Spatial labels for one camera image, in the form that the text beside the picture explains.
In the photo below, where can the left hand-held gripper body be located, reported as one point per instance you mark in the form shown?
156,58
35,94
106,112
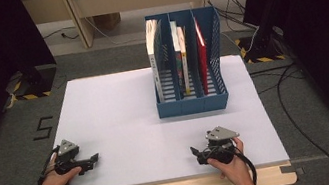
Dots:
67,148

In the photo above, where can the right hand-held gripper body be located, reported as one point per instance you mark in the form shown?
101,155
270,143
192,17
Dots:
220,134

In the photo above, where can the blue file rack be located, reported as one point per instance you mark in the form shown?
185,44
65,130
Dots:
193,105

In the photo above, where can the red hardcover picture book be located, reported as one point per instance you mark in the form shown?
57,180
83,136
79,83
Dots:
203,59

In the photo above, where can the yellow cover book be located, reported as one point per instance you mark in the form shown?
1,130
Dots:
184,62

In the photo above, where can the blue cover book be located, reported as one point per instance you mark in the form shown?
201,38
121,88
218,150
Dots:
178,56

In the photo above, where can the thick white spine book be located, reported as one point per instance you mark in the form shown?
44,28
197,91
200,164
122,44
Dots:
153,57

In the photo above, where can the person's right hand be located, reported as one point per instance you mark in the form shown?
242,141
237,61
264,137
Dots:
236,168

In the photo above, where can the person's left hand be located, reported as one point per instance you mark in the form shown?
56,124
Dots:
52,183

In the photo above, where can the black striped stand base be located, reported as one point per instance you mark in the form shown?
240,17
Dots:
32,82
262,45

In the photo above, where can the gray tape strip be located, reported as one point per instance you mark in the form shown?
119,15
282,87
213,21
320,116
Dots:
292,169

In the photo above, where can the brown cardboard box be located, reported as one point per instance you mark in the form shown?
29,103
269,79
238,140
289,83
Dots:
107,21

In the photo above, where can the beige wooden desk frame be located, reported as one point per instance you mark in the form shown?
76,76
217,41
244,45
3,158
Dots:
82,25

